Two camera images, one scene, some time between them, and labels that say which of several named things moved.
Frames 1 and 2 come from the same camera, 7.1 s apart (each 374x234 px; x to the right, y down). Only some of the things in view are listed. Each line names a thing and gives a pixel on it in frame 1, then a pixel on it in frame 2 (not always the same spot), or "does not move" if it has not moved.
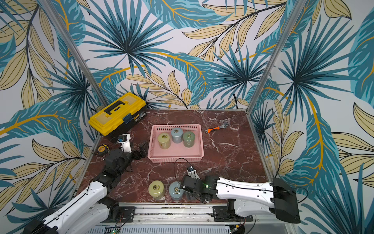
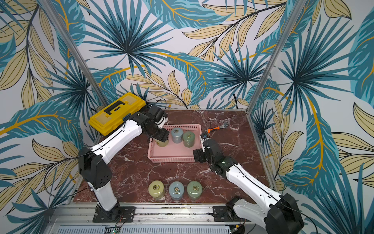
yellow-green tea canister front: x=156 y=189 does not move
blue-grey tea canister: x=175 y=191 does not move
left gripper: x=143 y=152 to x=163 y=136
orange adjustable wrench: x=215 y=128 does not move
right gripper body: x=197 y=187 to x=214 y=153
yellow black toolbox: x=127 y=110 does not move
